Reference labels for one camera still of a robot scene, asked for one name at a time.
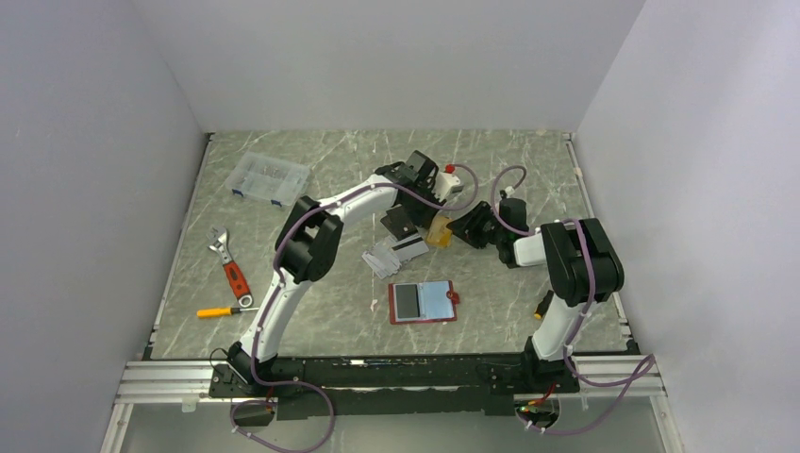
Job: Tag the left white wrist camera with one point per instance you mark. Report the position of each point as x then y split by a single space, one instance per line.
447 183

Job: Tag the orange card stack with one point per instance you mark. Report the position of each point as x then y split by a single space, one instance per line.
439 234

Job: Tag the red utility knife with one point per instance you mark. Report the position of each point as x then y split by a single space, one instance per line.
218 243

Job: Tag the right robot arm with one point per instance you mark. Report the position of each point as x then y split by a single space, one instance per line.
582 266

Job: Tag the black card holder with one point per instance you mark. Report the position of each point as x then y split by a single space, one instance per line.
398 223

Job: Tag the white magnetic stripe card stack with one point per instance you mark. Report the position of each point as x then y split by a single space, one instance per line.
388 256

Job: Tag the aluminium frame rail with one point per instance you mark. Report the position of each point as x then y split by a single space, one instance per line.
187 384

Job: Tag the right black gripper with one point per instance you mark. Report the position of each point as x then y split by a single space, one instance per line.
467 227

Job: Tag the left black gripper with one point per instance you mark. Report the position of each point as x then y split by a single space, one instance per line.
424 220

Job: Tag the yellow black screwdriver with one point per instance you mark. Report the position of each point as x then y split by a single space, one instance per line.
544 305

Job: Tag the red leather wallet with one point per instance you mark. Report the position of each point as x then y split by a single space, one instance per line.
438 303

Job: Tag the clear plastic organizer box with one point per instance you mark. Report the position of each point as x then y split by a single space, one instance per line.
276 181

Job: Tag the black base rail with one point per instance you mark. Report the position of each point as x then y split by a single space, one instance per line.
492 384

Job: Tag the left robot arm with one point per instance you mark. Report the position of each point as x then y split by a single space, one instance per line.
308 244

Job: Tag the single black card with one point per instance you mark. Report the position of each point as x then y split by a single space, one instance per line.
406 300

